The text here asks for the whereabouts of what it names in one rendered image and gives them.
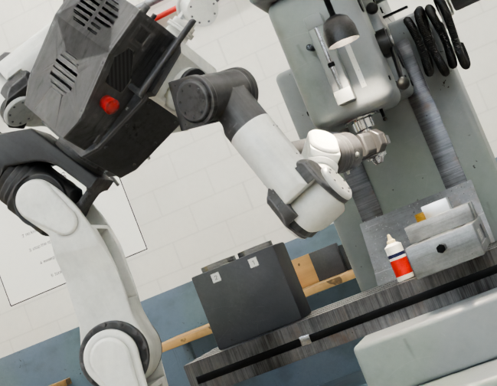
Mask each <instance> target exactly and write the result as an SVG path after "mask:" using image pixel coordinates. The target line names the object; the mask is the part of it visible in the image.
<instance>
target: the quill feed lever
mask: <svg viewBox="0 0 497 386"><path fill-rule="evenodd" d="M374 35H375V37H376V40H377V43H378V45H379V48H380V49H381V52H382V54H383V55H384V57H386V58H389V57H392V59H393V62H394V66H395V68H396V71H397V75H398V78H399V79H398V80H397V87H398V89H400V90H406V89H407V88H408V87H409V86H410V81H409V80H408V78H406V77H404V75H403V72H402V70H401V66H400V63H399V60H398V58H397V54H396V53H397V50H396V47H395V46H394V45H395V43H394V39H393V38H392V36H391V35H390V34H389V32H388V30H387V29H385V28H382V29H380V30H378V31H376V32H375V34H374Z"/></svg>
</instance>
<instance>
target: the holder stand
mask: <svg viewBox="0 0 497 386"><path fill-rule="evenodd" d="M237 255H238V257H239V259H236V257H235V255H233V256H231V257H227V258H225V259H223V260H219V261H217V262H215V263H212V264H210V265H207V266H206V267H202V268H201V271H202V273H201V274H199V275H197V276H193V277H192V278H191V279H192V282H193V284H194V286H195V289H196V291H197V294H198V297H199V299H200V301H201V304H202V307H203V310H204V313H205V315H206V317H207V319H208V323H209V325H210V327H211V331H212V332H213V335H214V338H215V341H216V343H217V346H218V348H219V349H220V350H222V349H224V348H227V347H230V346H232V345H236V344H238V343H240V342H243V341H246V340H248V339H251V338H253V337H256V336H258V335H262V334H264V333H266V332H269V331H272V330H274V329H278V328H280V327H282V326H285V325H288V324H290V323H292V322H295V321H298V320H300V319H302V318H304V317H305V316H307V315H308V314H310V313H311V309H310V307H309V304H308V302H307V299H306V296H305V294H304V292H303V290H302V287H301V284H300V282H299V279H298V276H297V275H296V271H295V269H294V267H293V264H292V261H291V259H290V257H289V254H288V252H287V249H286V246H285V244H284V243H283V242H281V243H278V244H273V243H272V241H271V240H269V241H267V242H265V243H262V244H259V245H256V246H255V247H251V248H249V249H247V250H244V251H242V252H240V253H238V254H237Z"/></svg>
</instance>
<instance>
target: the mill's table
mask: <svg viewBox="0 0 497 386"><path fill-rule="evenodd" d="M496 287H497V241H495V242H492V243H490V244H489V246H488V248H487V250H486V252H485V254H484V255H482V256H480V257H477V258H474V259H472V260H468V261H466V262H464V263H461V264H458V265H456V266H454V267H450V268H448V269H445V270H442V271H440V272H438V273H434V274H432V275H429V276H426V277H424V278H422V279H419V280H418V279H417V278H416V276H415V273H414V277H412V278H410V279H408V280H405V281H402V282H398V281H397V279H395V280H392V281H390V282H388V283H385V284H382V285H380V286H376V287H374V288H372V289H369V290H366V291H364V292H362V293H358V294H356V295H353V296H350V297H348V298H346V299H342V300H340V301H338V302H336V303H332V304H330V305H327V306H324V307H322V308H320V309H316V310H314V311H311V313H310V314H308V315H307V316H305V317H304V318H302V319H300V320H298V321H295V322H292V323H290V324H288V325H285V326H282V327H280V328H278V329H274V330H272V331H269V332H266V333H264V334H262V335H258V336H256V337H253V338H251V339H248V340H246V341H243V342H240V343H238V344H236V345H232V346H230V347H227V348H224V349H222V350H220V349H219V348H218V347H217V348H214V349H212V350H210V351H209V352H208V353H205V354H204V355H202V356H201V357H199V358H196V359H195V360H194V361H192V362H190V363H188V364H186V365H185V366H184V370H185V373H186V375H187V377H188V380H189V383H190V385H191V386H231V385H232V384H236V383H238V382H241V381H245V380H247V379H249V378H252V377H255V376H257V375H261V374H263V373H266V372H268V371H272V370H274V369H276V368H280V367H283V366H284V365H288V364H290V363H293V362H295V361H298V360H301V359H304V358H307V357H309V356H312V355H315V354H318V353H320V352H323V351H326V350H328V349H331V348H334V347H336V346H339V345H342V344H345V343H347V342H350V341H353V340H356V339H359V338H361V337H363V336H366V335H370V334H371V333H374V332H377V331H380V330H382V329H386V328H388V327H391V326H393V325H396V324H399V323H401V322H405V321H407V320H409V319H413V318H415V317H418V316H421V315H423V314H426V313H429V312H432V311H434V310H436V309H440V308H443V307H444V306H448V305H450V304H453V303H457V302H459V301H461V300H464V299H467V298H469V297H472V296H475V295H478V294H480V293H484V292H486V291H488V290H492V289H494V288H496Z"/></svg>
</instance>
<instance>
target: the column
mask: <svg viewBox="0 0 497 386"><path fill-rule="evenodd" d="M407 16H408V17H410V18H411V19H412V20H413V22H414V24H415V25H416V26H417V23H416V20H415V17H414V13H411V14H409V15H406V16H404V17H402V18H399V19H397V20H396V21H392V22H391V23H389V24H387V26H388V27H389V29H390V33H391V36H392V38H393V39H394V43H395V44H396V45H397V48H398V50H399V51H400V54H401V56H402V59H403V61H404V65H405V69H406V71H407V74H408V76H409V78H410V80H412V81H413V83H414V85H413V88H414V92H413V94H412V95H411V96H410V97H408V98H406V99H404V100H401V101H400V102H399V103H398V105H396V106H395V107H393V108H390V109H389V110H385V111H384V114H385V117H387V120H386V121H384V120H383V118H382V115H381V113H379V114H377V115H376V116H373V117H372V119H373V120H374V124H375V126H374V127H372V128H371V129H378V130H380V131H382V132H383V133H384V134H385V135H388V136H389V139H390V141H391V143H389V144H387V146H386V149H385V151H386V153H387V155H386V156H385V157H384V161H383V162H382V163H380V164H377V165H375V164H374V163H373V162H368V160H367V159H366V160H364V161H363V162H361V164H360V165H359V166H358V167H357V168H356V169H354V170H351V171H350V174H347V173H346V172H344V173H341V174H339V175H340V176H341V177H342V178H343V179H344V180H345V182H346V183H347V184H348V186H349V188H350V189H351V193H352V196H351V198H350V199H349V200H348V201H347V202H346V203H344V206H345V211H344V212H343V213H342V214H341V215H340V216H339V217H338V218H336V219H335V220H334V221H333V223H334V225H335V228H336V230H337V232H338V235H339V238H340V240H341V242H342V245H343V247H344V249H345V252H346V255H347V257H348V260H349V263H350V264H351V268H352V269H353V272H354V274H355V277H356V280H357V281H358V285H359V287H360V289H361V292H364V291H366V290H369V289H372V288H374V287H376V286H378V285H377V280H376V277H375V274H374V268H373V266H372V263H371V258H370V256H369V253H368V249H367V246H366V243H365V239H364V236H363V233H362V231H361V227H360V224H362V223H364V222H366V221H370V220H371V219H374V218H376V216H377V217H379V216H381V215H383V214H386V213H389V212H391V211H394V210H396V209H398V208H402V207H403V206H406V205H408V204H411V203H414V202H415V201H419V200H421V199H423V198H426V197H429V196H431V195H434V194H436V193H438V192H441V191H444V190H446V189H448V188H452V187H453V186H456V185H459V184H461V183H463V182H467V181H468V180H472V183H473V186H474V188H475V190H476V194H477V195H478V198H479V201H480V204H481V205H482V209H483V211H484V213H485V216H486V219H487V221H488V223H489V226H490V229H491V232H492V235H493V237H494V240H495V241H497V161H496V159H495V156H494V154H493V152H492V149H491V147H490V145H489V142H488V139H487V138H486V135H485V133H484V131H483V128H482V126H481V123H480V121H479V118H478V116H477V114H476V111H475V109H474V107H473V105H472V102H471V99H470V98H469V94H468V93H467V91H466V88H465V86H464V83H463V80H462V78H461V76H460V74H459V71H458V69H457V67H456V68H454V69H451V68H450V67H449V65H448V62H447V59H446V54H445V50H444V46H443V44H442V42H441V40H440V37H439V35H438V34H437V32H436V30H435V28H434V26H433V25H432V23H431V22H430V19H429V18H428V17H427V18H428V21H429V24H430V27H431V31H432V34H433V37H434V39H435V42H436V45H437V47H438V48H437V49H438V50H439V52H440V54H441V56H442V58H443V59H444V60H445V62H446V65H447V66H448V68H449V69H450V74H449V76H446V77H445V76H443V75H442V74H441V73H440V71H439V70H438V68H437V66H436V64H435V61H434V59H433V57H432V56H431V58H432V61H433V69H434V74H433V76H431V77H428V76H427V75H426V74H425V73H424V70H423V65H422V62H421V59H420V55H419V52H418V50H417V47H416V45H415V42H414V40H413V38H412V37H411V34H410V32H409V31H408V29H407V27H406V25H405V24H404V18H405V17H407ZM276 82H277V85H278V87H279V89H280V92H281V94H282V96H283V99H284V102H285V104H286V107H287V109H288V111H289V114H290V117H291V119H292V121H293V124H294V126H295V128H296V131H297V134H298V136H299V139H306V138H307V136H308V133H309V132H310V131H312V130H314V129H318V128H316V127H315V126H314V125H313V123H312V120H311V119H310V116H308V115H307V109H306V105H305V104H304V102H303V99H302V96H301V94H300V92H299V88H298V87H297V84H296V82H295V79H294V77H293V74H292V71H291V70H290V69H288V70H285V71H283V72H282V73H280V74H278V75H277V77H276ZM319 130H323V129H319ZM323 131H326V130H323ZM326 132H329V133H331V134H334V133H341V132H349V133H351V134H353V135H355V136H356V135H357V134H362V132H360V133H356V131H355V128H354V126H349V127H346V128H344V129H342V130H339V131H337V132H330V131H326Z"/></svg>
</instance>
